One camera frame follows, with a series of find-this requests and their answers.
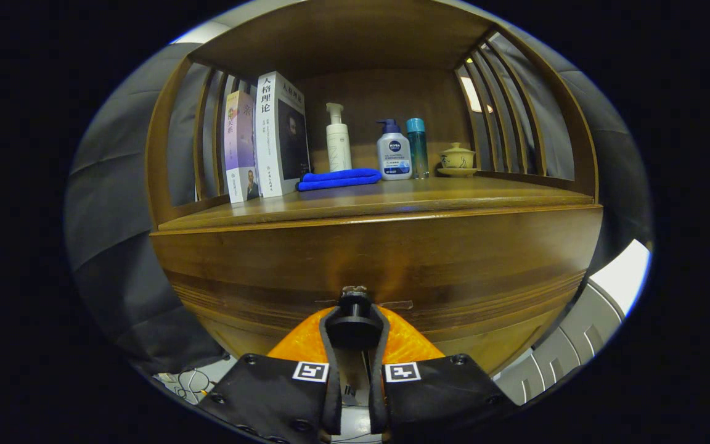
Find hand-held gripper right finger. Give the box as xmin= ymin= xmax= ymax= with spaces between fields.
xmin=364 ymin=305 xmax=521 ymax=442

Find yellow lidded teacup with saucer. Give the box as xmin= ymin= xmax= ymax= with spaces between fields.
xmin=437 ymin=142 xmax=478 ymax=178

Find slim teal bottle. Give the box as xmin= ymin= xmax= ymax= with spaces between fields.
xmin=406 ymin=118 xmax=430 ymax=179

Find grey ribbed object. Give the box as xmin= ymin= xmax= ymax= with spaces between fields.
xmin=494 ymin=281 xmax=627 ymax=406

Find white pump bottle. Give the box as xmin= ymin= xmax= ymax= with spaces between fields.
xmin=325 ymin=102 xmax=353 ymax=173

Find blue folded cloth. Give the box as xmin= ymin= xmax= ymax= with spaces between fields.
xmin=296 ymin=168 xmax=383 ymax=192

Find black backdrop cloth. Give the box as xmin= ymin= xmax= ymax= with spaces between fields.
xmin=62 ymin=31 xmax=655 ymax=377

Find black floor cables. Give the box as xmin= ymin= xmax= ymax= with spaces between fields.
xmin=155 ymin=368 xmax=214 ymax=405

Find wooden drawer with black knob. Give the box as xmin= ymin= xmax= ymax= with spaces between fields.
xmin=150 ymin=207 xmax=603 ymax=377

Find white bottle with blue cap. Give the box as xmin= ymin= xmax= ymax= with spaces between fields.
xmin=375 ymin=118 xmax=413 ymax=181

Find thick white book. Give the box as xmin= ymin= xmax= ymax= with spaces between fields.
xmin=255 ymin=71 xmax=312 ymax=199

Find purple book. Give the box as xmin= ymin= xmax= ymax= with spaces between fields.
xmin=224 ymin=90 xmax=261 ymax=204

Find white flat panel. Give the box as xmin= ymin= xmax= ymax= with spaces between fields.
xmin=588 ymin=239 xmax=651 ymax=316

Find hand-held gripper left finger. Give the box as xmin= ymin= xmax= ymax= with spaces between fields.
xmin=197 ymin=306 xmax=356 ymax=444

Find brown wooden cabinet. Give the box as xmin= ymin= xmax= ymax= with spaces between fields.
xmin=145 ymin=0 xmax=603 ymax=377

